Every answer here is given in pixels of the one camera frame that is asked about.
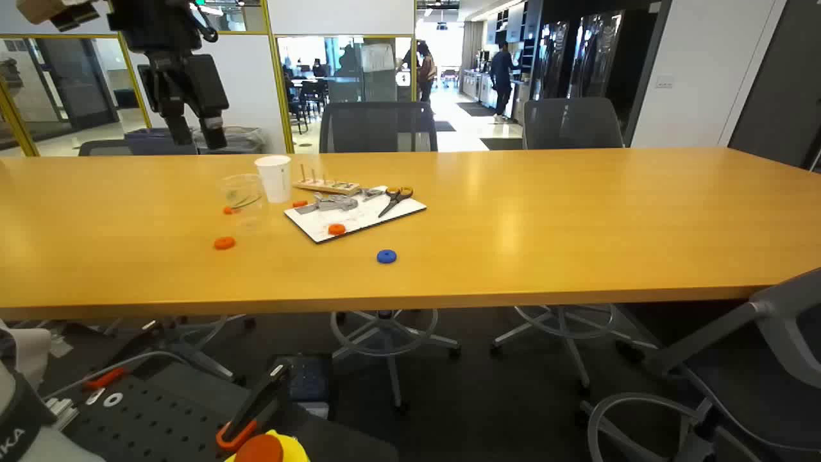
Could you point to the blue disc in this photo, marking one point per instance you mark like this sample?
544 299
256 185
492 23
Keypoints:
385 254

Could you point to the clear plastic cup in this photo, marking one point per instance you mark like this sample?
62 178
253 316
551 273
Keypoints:
244 194

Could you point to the white paper cup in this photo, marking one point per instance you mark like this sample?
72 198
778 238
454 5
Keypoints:
276 176

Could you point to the wooden peg rack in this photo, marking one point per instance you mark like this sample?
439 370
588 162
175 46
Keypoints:
312 184

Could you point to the dark mesh office chair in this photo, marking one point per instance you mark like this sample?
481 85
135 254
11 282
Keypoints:
383 126

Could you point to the grey mesh office chair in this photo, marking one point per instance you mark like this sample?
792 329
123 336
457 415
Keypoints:
567 123

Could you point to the person in blue shirt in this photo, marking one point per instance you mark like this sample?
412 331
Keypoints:
502 64

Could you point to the black orange clamp tool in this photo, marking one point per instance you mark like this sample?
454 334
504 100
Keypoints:
256 411

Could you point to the yellow red emergency stop button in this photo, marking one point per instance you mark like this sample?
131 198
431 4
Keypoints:
271 448

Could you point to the grey chair front right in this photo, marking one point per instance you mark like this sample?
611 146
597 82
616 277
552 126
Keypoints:
755 365

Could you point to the orange handled scissors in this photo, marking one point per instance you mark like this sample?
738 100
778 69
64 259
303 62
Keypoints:
393 198

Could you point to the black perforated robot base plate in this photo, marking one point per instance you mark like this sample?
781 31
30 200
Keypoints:
161 417

